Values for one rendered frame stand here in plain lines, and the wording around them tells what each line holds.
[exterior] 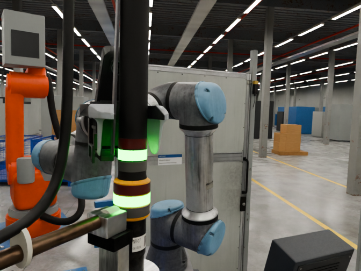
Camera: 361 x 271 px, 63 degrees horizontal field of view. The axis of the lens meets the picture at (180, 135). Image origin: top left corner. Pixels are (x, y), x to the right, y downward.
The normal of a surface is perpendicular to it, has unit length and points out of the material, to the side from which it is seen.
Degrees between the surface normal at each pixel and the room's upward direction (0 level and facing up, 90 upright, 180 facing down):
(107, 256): 90
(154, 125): 94
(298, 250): 15
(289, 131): 90
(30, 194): 90
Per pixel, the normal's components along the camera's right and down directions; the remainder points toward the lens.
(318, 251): 0.13, -0.94
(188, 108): -0.55, 0.24
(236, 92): 0.40, 0.09
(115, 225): 0.85, 0.07
